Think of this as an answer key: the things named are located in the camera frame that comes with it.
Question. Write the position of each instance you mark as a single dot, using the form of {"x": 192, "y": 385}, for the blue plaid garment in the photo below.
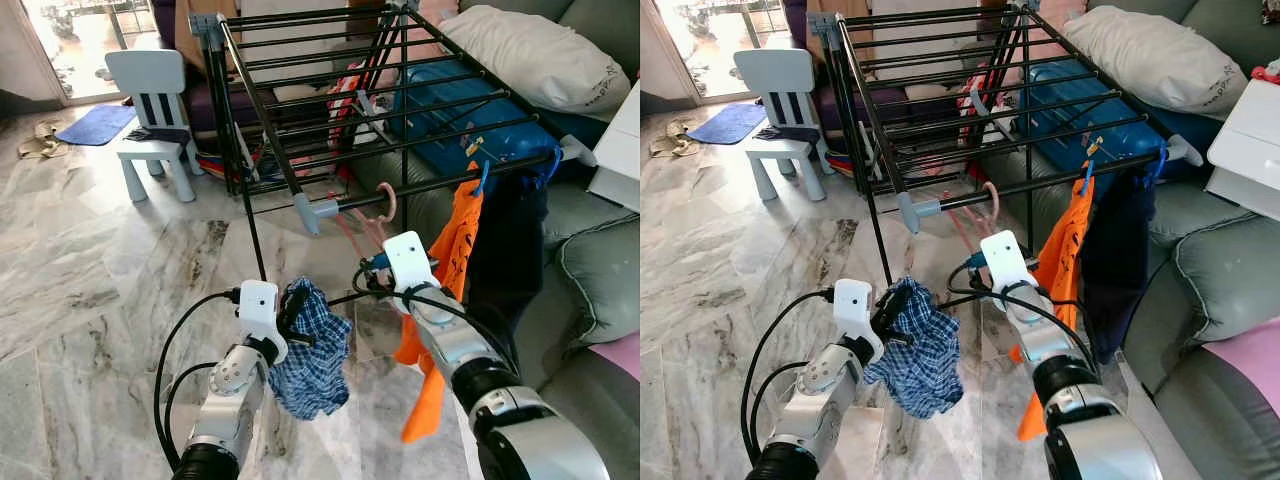
{"x": 925, "y": 360}
{"x": 315, "y": 360}

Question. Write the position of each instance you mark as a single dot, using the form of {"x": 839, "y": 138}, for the pink plastic clothes hanger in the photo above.
{"x": 992, "y": 198}
{"x": 390, "y": 200}

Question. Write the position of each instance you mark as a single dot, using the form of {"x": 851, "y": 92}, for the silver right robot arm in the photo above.
{"x": 1100, "y": 440}
{"x": 540, "y": 440}

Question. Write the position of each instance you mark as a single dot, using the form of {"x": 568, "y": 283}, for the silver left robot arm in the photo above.
{"x": 230, "y": 400}
{"x": 825, "y": 400}

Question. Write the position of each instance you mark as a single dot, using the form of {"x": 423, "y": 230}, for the blue plastic clothes hanger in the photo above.
{"x": 1157, "y": 165}
{"x": 482, "y": 178}
{"x": 1088, "y": 178}
{"x": 550, "y": 165}

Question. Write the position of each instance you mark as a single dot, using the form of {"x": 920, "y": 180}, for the black metal drying rack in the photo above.
{"x": 312, "y": 212}
{"x": 915, "y": 210}

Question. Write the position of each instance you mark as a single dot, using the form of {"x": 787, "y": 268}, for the orange shirt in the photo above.
{"x": 1065, "y": 250}
{"x": 455, "y": 250}

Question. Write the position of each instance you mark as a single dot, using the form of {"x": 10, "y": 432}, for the dark navy garment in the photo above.
{"x": 1120, "y": 260}
{"x": 510, "y": 250}

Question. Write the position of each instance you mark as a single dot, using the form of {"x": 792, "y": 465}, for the blue suitcase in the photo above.
{"x": 1080, "y": 140}
{"x": 450, "y": 150}

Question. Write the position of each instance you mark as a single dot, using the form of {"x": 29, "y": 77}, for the multicolour striped mat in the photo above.
{"x": 220, "y": 165}
{"x": 845, "y": 165}

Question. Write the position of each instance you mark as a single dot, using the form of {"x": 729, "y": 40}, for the red white striped bag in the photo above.
{"x": 975, "y": 100}
{"x": 350, "y": 100}

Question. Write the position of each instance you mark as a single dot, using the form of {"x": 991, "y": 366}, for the purple upholstered sofa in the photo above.
{"x": 835, "y": 100}
{"x": 215, "y": 110}

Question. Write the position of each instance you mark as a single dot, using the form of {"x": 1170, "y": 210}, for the grey green sofa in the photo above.
{"x": 600, "y": 270}
{"x": 1220, "y": 270}

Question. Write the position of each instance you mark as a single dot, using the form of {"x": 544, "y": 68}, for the blue floor mat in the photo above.
{"x": 95, "y": 125}
{"x": 725, "y": 125}

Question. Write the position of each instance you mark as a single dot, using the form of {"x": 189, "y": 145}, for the pink cloth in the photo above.
{"x": 1245, "y": 385}
{"x": 620, "y": 355}

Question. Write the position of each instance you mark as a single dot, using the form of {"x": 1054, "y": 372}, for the pale blue plastic child chair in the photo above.
{"x": 150, "y": 80}
{"x": 778, "y": 80}

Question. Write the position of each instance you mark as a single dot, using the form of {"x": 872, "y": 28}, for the off-white pillow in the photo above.
{"x": 1150, "y": 55}
{"x": 530, "y": 55}

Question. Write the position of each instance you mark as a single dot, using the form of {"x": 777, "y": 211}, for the white drawer cabinet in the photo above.
{"x": 618, "y": 150}
{"x": 1245, "y": 150}

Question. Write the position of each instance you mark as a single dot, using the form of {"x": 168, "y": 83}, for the crumpled beige cloth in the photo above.
{"x": 42, "y": 140}
{"x": 672, "y": 140}

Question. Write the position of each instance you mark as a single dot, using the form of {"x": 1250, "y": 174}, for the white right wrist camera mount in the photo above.
{"x": 1005, "y": 262}
{"x": 410, "y": 265}

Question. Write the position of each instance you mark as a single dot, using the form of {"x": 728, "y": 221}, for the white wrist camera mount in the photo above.
{"x": 1005, "y": 262}
{"x": 857, "y": 310}
{"x": 260, "y": 310}
{"x": 410, "y": 265}

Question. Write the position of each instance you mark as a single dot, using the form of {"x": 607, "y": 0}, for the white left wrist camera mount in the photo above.
{"x": 857, "y": 310}
{"x": 260, "y": 310}

